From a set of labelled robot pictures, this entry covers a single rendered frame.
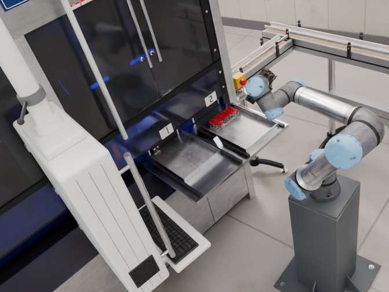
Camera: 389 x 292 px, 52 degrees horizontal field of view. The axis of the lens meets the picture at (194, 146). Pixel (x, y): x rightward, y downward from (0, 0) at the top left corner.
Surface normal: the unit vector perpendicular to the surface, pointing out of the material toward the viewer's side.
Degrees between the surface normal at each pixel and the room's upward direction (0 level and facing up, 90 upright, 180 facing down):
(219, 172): 0
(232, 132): 0
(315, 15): 90
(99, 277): 90
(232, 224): 0
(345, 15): 90
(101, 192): 90
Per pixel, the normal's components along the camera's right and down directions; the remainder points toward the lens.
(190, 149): -0.22, -0.74
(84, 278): 0.65, 0.37
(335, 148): -0.75, 0.48
